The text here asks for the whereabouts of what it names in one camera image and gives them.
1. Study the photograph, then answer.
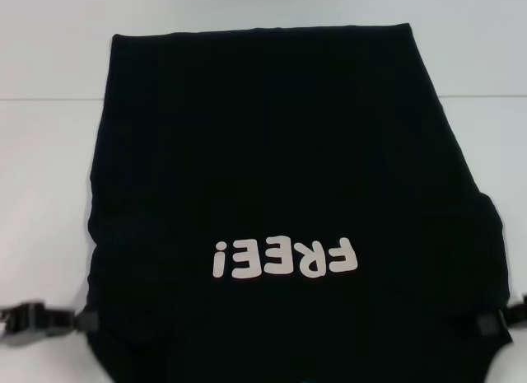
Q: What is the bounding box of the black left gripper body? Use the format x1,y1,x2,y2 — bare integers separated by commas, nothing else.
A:
0,301,47,348

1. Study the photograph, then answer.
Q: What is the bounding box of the black shirt with FREE print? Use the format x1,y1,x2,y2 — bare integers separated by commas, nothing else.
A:
88,23,515,383

